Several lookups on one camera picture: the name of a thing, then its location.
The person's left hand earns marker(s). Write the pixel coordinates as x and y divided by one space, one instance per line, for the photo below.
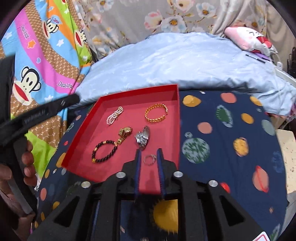
18 179

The silver metal watch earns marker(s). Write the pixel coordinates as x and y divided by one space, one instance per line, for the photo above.
142 138

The colourful monkey cartoon blanket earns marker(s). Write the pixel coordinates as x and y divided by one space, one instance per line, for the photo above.
52 55

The purple card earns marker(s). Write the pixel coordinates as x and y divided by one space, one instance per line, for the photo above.
263 57

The grey floral bedsheet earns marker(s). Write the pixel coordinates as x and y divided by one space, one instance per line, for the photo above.
109 25

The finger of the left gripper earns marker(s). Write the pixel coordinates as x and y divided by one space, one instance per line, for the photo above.
46 108

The gold chain bangle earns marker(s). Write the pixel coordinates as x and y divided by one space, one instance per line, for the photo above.
156 113

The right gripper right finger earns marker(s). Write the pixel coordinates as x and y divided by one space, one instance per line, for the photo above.
177 185

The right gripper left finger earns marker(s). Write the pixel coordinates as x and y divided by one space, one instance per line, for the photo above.
119 187

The black pen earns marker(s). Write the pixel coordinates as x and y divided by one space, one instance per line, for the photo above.
255 58

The navy planet print bedsheet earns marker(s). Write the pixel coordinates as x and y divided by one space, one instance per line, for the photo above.
227 142

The light blue pillow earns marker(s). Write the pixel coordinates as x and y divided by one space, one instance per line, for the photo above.
192 61

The pink white plush toy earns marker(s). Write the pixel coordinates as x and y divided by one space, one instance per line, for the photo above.
250 40

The gold link watch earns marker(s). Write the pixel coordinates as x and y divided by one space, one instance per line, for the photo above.
123 134

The red jewelry tray box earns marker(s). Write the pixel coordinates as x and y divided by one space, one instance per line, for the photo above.
116 111

